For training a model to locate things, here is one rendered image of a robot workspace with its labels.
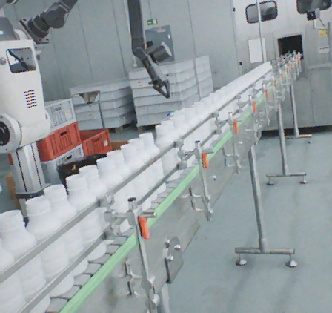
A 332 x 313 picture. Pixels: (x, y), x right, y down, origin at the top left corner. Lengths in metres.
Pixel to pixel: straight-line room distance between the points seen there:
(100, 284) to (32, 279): 0.15
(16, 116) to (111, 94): 6.91
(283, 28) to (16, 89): 4.62
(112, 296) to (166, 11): 11.40
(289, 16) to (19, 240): 5.37
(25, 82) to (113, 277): 0.97
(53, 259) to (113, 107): 7.80
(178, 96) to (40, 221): 7.20
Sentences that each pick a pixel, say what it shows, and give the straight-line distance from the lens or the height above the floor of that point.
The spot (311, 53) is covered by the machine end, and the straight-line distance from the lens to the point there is 5.84.
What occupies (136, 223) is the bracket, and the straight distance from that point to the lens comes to 0.82.
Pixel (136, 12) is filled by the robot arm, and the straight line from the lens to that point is 1.77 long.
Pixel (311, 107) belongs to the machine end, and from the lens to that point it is 5.92.
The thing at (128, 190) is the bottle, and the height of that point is 1.08.
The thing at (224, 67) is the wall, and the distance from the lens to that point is 11.65.
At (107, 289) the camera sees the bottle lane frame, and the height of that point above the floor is 0.96.
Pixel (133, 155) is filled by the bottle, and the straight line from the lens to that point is 1.02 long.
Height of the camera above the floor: 1.36
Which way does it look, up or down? 12 degrees down
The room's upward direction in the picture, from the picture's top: 10 degrees counter-clockwise
